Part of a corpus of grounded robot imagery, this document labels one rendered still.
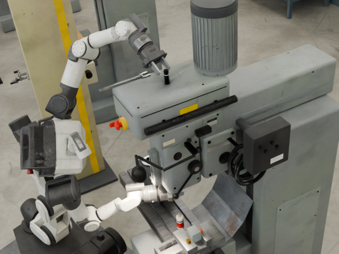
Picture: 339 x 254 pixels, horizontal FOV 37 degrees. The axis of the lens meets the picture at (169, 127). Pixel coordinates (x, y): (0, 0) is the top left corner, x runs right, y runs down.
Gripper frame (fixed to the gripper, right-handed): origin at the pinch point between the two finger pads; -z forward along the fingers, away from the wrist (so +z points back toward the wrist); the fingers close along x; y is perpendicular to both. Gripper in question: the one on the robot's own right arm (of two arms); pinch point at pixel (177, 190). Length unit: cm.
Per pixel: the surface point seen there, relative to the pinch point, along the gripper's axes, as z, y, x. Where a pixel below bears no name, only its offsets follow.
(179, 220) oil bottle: 0.4, 23.1, 0.2
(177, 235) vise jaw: 2.9, 19.5, -13.0
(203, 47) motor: -16, -80, 2
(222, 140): -22.9, -32.5, -3.7
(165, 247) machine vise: 9.6, 23.6, -16.5
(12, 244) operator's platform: 114, 85, 54
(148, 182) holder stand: 15.0, 21.0, 30.9
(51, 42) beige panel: 74, -16, 156
